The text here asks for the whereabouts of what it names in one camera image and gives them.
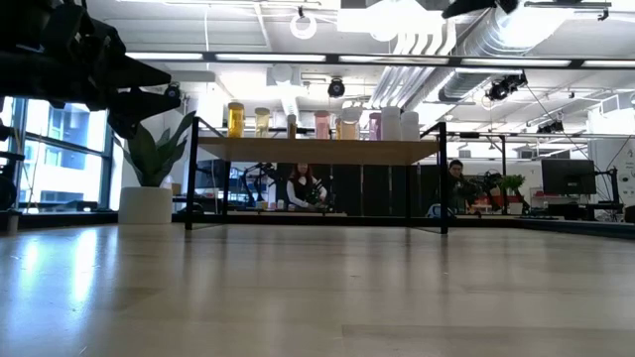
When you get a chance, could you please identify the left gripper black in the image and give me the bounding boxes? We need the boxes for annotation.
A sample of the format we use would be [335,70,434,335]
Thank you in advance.
[44,2,183,139]

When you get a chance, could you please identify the clear bottle ribbed white cap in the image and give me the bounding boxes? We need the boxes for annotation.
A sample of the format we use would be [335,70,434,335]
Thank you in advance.
[341,106,364,141]

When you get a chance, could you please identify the wooden shelf black metal legs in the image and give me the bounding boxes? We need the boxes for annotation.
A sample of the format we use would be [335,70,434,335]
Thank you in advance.
[185,116,450,235]

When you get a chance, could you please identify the white ceiling pipes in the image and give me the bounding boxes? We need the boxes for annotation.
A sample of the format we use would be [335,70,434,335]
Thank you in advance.
[369,19,457,108]

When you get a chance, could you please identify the green plant white pot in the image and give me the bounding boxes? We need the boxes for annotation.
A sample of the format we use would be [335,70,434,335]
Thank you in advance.
[112,109,197,225]

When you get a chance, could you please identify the long ceiling light bar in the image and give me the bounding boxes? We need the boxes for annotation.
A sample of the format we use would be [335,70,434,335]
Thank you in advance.
[123,49,635,70]

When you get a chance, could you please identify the black curved object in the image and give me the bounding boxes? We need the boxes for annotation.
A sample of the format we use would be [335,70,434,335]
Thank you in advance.
[0,151,26,212]

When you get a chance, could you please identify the small green potted plant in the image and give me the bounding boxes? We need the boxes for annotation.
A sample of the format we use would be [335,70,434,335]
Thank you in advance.
[499,173,528,215]

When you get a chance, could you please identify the person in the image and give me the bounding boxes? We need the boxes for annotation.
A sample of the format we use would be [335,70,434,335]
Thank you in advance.
[286,163,328,212]
[436,158,472,215]

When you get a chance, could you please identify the black computer monitor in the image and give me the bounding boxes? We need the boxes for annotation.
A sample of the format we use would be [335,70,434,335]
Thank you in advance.
[540,158,597,196]

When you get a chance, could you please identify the silver ventilation duct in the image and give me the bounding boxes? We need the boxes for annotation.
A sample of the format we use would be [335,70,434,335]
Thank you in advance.
[439,0,576,103]

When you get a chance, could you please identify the black window frame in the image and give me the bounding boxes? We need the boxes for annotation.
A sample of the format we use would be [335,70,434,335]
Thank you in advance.
[0,96,120,214]

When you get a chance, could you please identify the white ring fixture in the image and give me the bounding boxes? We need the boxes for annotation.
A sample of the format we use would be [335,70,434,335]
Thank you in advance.
[290,7,318,41]

